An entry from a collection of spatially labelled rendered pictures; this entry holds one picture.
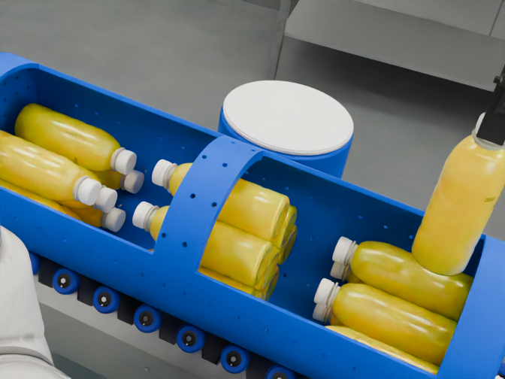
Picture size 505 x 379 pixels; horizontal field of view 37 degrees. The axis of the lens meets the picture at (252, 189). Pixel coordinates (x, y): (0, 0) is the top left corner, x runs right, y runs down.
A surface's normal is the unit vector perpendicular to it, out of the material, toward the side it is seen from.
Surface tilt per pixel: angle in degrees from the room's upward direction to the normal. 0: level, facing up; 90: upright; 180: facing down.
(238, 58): 0
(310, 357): 96
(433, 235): 89
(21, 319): 69
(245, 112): 0
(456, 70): 0
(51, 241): 95
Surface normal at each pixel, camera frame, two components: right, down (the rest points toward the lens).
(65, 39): 0.16, -0.79
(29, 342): 0.72, -0.67
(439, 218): -0.81, 0.23
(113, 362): -0.33, 0.21
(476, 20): -0.26, 0.55
